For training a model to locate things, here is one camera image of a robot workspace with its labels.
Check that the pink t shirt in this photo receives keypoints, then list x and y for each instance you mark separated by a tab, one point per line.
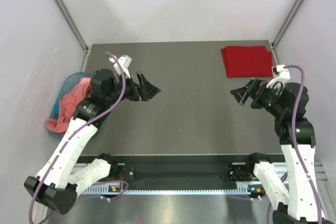
67	107

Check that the teal mesh laundry basket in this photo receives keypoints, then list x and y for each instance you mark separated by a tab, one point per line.
67	86

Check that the red t shirt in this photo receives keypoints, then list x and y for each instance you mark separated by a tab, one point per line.
247	61

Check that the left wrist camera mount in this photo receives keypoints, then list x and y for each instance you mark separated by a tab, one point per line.
121	64

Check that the slotted cable duct rail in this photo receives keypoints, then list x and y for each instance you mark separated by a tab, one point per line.
238	189

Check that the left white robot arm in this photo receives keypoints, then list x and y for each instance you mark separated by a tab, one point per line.
55	186

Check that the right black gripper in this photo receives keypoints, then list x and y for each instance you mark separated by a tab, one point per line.
257	87

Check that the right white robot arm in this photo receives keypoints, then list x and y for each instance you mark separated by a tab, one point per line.
299	201

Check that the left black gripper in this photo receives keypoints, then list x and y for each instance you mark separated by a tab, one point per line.
146	92

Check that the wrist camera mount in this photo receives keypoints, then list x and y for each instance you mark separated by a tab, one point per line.
121	64
281	76

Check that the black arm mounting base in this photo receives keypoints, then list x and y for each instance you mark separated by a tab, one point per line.
211	171

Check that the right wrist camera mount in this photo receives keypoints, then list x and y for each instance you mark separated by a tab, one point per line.
281	76

